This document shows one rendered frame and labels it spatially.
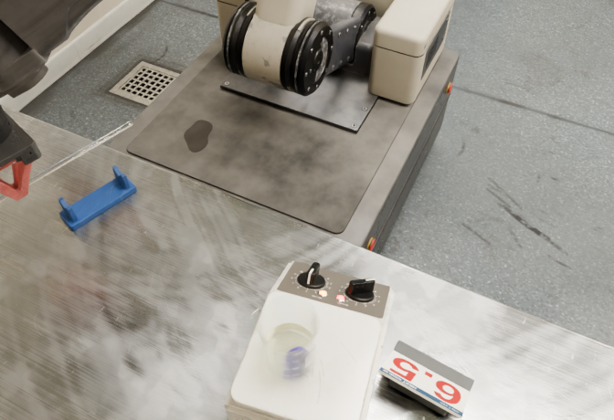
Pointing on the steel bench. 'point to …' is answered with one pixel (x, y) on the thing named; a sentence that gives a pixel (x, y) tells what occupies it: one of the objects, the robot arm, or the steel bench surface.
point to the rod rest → (97, 201)
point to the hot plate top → (348, 401)
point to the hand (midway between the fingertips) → (17, 191)
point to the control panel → (339, 282)
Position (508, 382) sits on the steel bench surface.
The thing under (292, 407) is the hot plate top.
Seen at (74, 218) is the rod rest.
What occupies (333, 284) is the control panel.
